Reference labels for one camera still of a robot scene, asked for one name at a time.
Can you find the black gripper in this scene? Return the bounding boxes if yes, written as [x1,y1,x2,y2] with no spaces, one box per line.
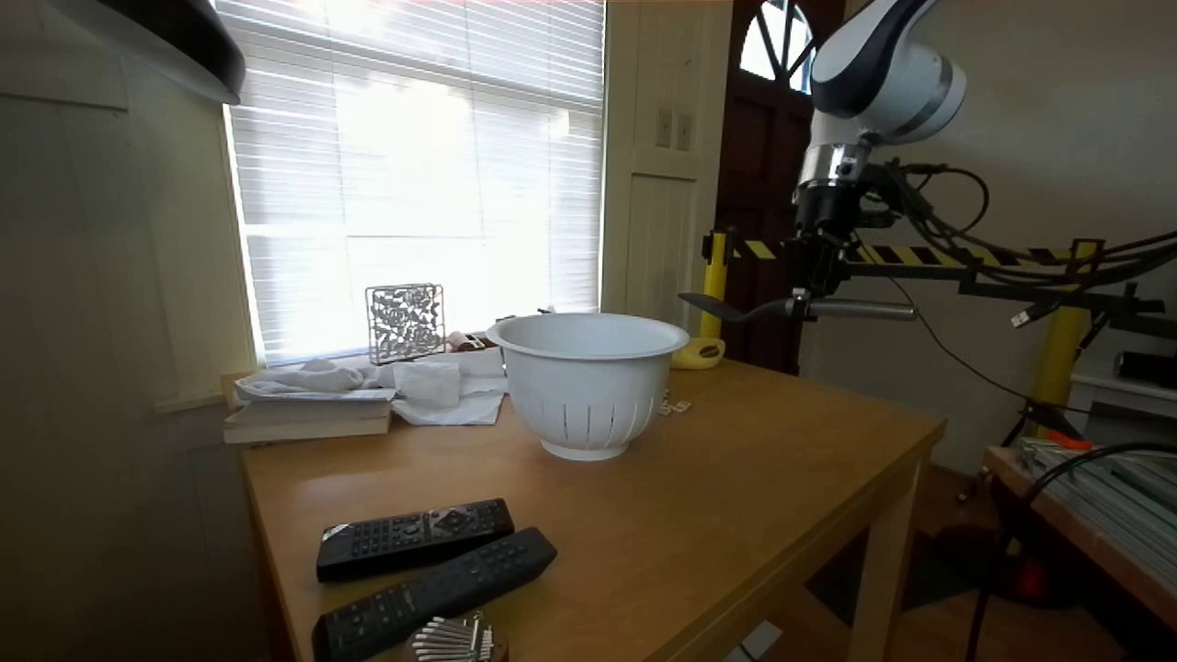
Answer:
[782,181,872,323]

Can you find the white colander bowl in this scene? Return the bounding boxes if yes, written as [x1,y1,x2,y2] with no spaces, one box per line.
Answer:
[491,309,695,468]

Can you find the yellow black striped bar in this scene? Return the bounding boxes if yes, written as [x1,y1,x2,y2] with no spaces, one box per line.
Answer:
[703,232,1100,278]

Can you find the black metal boom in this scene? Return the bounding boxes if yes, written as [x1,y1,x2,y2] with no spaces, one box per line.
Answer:
[842,262,1177,341]

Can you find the white crumpled cloth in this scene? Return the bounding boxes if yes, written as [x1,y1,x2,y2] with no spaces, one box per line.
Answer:
[388,346,514,431]

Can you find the white lattice decorative box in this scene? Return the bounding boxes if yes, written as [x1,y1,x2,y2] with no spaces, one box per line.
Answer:
[362,280,450,367]

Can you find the white window blinds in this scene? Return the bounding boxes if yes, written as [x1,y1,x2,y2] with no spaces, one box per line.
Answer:
[216,0,609,367]

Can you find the short black remote control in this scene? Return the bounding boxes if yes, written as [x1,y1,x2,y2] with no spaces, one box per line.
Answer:
[312,495,517,585]

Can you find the long black remote control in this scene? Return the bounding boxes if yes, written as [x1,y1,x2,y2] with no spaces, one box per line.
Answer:
[309,526,564,662]

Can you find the folded printed newspaper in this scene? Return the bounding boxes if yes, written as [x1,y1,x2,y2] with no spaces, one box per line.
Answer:
[232,359,402,408]

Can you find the thin yellow post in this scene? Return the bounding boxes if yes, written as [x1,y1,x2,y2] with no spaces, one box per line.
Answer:
[695,227,731,346]

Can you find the thick yellow post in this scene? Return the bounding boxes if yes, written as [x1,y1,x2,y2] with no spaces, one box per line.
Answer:
[1028,235,1105,408]

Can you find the black cable bundle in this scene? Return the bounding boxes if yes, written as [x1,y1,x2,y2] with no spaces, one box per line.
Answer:
[857,160,1177,341]

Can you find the black floor cable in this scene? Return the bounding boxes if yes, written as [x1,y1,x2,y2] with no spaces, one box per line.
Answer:
[965,437,1177,662]

